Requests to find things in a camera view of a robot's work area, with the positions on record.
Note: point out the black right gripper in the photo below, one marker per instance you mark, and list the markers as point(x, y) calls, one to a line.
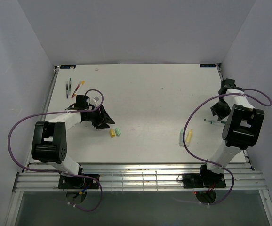
point(215, 110)

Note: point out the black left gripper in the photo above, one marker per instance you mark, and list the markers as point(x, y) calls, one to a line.
point(104, 116)

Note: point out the white green thin pen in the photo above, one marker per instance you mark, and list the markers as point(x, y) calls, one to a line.
point(210, 121)

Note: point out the yellow highlighter cap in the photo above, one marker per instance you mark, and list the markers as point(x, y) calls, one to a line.
point(112, 133)

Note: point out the green highlighter cap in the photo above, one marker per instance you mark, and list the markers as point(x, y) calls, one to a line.
point(117, 131)

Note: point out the yellow highlighter pen body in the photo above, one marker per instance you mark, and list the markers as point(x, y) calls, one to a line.
point(189, 137)

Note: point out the green highlighter pen body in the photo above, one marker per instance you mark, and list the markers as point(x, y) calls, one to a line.
point(181, 140)

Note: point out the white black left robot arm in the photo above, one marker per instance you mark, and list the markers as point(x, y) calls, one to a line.
point(49, 143)

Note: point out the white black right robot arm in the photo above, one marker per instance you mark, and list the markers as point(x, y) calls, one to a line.
point(241, 130)

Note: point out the black thin pen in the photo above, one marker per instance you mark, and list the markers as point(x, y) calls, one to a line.
point(67, 89)

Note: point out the red yellow thin pen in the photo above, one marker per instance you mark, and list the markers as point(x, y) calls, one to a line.
point(77, 88)

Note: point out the green capped thin pen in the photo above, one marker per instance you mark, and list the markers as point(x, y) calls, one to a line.
point(70, 82)

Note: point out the left blue corner label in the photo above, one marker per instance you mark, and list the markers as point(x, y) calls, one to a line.
point(67, 66)

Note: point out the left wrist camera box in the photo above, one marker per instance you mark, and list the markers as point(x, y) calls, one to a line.
point(81, 102)

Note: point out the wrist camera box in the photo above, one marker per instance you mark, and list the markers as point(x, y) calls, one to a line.
point(227, 83)
point(81, 102)

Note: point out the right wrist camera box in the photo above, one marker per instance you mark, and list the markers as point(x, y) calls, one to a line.
point(227, 83)

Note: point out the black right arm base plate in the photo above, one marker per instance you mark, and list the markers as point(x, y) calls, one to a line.
point(194, 180)

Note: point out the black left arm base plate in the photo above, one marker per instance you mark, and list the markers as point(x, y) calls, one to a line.
point(68, 182)

